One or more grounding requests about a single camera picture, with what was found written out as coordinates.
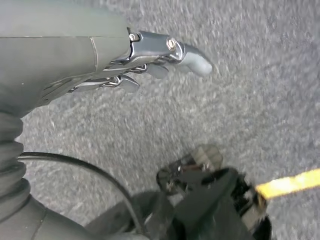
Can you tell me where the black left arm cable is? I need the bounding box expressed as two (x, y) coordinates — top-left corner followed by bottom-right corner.
(18, 151), (144, 236)

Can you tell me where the yellow floor tape strip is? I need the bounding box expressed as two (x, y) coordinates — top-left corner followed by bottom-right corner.
(255, 168), (320, 201)

